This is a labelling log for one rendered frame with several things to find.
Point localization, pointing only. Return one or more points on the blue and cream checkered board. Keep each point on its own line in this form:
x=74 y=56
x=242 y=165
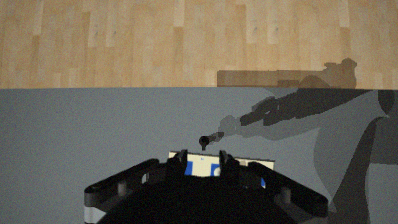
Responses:
x=204 y=165

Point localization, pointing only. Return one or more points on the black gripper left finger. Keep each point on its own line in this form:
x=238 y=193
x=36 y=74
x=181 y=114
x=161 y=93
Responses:
x=103 y=195

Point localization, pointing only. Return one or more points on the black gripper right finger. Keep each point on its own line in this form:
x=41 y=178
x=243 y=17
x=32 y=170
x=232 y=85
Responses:
x=303 y=204

